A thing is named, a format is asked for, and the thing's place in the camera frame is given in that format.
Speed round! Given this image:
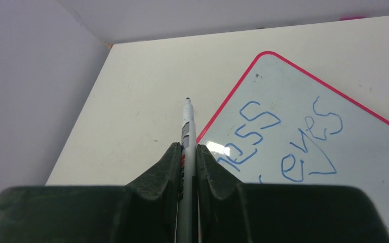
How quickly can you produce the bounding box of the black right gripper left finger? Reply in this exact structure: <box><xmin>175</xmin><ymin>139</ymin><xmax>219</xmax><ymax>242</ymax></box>
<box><xmin>0</xmin><ymin>142</ymin><xmax>181</xmax><ymax>242</ymax></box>

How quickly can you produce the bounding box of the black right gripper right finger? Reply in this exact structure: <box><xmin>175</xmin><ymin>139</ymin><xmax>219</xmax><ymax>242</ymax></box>
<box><xmin>197</xmin><ymin>145</ymin><xmax>389</xmax><ymax>242</ymax></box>

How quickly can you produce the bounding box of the white whiteboard marker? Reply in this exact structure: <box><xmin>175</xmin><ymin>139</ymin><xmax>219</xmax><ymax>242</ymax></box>
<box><xmin>176</xmin><ymin>98</ymin><xmax>198</xmax><ymax>242</ymax></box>

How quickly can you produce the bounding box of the pink framed whiteboard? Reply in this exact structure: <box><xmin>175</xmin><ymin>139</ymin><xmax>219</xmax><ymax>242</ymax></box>
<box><xmin>198</xmin><ymin>51</ymin><xmax>389</xmax><ymax>232</ymax></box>

